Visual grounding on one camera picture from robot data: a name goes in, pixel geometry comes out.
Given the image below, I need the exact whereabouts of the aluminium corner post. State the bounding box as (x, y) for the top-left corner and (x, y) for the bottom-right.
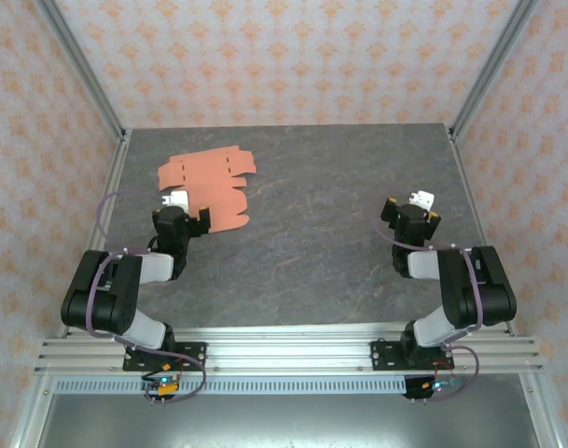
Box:
(449, 0), (544, 141)
(33, 0), (130, 142)

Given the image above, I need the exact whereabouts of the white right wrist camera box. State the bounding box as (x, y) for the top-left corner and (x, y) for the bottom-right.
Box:
(406, 189), (436, 212)

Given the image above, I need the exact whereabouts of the grey slotted cable duct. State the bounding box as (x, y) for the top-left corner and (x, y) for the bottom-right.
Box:
(53, 376), (514, 396)

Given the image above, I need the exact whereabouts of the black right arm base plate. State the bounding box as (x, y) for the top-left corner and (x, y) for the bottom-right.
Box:
(370, 339), (452, 372)

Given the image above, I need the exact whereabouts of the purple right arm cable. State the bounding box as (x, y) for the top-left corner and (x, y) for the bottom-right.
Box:
(369, 189), (486, 402)

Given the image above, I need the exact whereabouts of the orange paper box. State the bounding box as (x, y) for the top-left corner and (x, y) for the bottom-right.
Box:
(156, 145), (257, 234)

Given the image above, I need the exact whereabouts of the grey metal sheet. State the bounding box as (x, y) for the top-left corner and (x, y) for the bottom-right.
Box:
(35, 394), (542, 448)

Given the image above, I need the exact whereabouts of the aluminium table side rail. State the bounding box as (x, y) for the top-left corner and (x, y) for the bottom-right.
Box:
(445, 124), (561, 448)
(7, 128), (134, 448)

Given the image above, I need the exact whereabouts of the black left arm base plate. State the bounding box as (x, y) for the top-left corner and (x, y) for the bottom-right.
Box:
(122, 342), (208, 372)

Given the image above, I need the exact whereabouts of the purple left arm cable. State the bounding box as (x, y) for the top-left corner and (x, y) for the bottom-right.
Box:
(86, 189), (208, 403)

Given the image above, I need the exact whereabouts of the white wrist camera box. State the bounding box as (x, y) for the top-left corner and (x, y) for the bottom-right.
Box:
(406, 189), (436, 212)
(160, 189), (192, 212)

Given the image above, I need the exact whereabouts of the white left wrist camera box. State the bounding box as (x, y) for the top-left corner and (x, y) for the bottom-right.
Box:
(160, 189), (192, 212)

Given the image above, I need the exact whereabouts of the aluminium mounting rail frame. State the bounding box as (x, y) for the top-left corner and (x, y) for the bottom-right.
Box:
(34, 326), (546, 375)

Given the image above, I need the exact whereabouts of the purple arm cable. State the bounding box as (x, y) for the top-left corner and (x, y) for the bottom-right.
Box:
(369, 189), (486, 402)
(86, 189), (208, 403)

